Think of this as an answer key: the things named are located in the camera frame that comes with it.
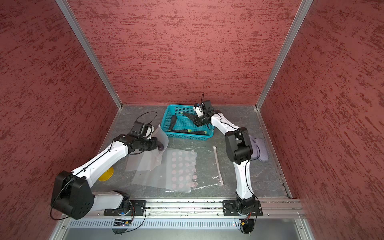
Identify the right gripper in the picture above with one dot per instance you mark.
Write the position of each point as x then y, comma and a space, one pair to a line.
198, 122

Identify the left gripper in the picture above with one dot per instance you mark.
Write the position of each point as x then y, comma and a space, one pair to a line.
154, 144

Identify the clear zip-top bag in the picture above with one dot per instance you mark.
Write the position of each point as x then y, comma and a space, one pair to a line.
149, 160
163, 176

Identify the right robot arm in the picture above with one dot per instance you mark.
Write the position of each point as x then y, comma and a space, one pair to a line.
239, 151

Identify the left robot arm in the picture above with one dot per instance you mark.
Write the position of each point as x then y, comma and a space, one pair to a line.
72, 194

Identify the pink dotted zip-top bag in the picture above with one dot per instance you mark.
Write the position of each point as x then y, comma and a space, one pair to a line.
180, 171

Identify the clear bag with white zipper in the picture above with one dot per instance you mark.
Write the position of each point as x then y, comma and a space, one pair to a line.
207, 167

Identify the teal plastic basket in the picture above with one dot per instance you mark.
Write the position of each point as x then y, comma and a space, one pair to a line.
184, 123

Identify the purple roller left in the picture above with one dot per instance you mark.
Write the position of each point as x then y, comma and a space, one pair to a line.
256, 150

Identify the purple roller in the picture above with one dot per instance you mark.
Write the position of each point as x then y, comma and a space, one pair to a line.
263, 150
256, 150

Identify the purple roller right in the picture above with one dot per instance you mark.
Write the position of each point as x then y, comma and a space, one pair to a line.
263, 150

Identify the left circuit board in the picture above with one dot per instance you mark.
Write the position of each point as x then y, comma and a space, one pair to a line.
121, 223

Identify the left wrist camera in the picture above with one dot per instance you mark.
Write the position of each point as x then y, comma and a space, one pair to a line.
141, 130

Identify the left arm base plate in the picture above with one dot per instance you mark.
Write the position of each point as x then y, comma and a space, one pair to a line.
131, 208

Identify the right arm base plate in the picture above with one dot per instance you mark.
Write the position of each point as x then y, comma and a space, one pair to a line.
242, 208

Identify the aluminium front rail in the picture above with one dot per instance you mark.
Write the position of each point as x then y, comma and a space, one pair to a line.
191, 214

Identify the right corner aluminium post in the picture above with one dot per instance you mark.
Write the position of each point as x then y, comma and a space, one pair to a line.
290, 37

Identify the corner aluminium post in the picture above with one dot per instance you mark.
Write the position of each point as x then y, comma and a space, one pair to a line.
290, 37
79, 33

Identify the left corner aluminium post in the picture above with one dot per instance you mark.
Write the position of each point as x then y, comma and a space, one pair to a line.
79, 33

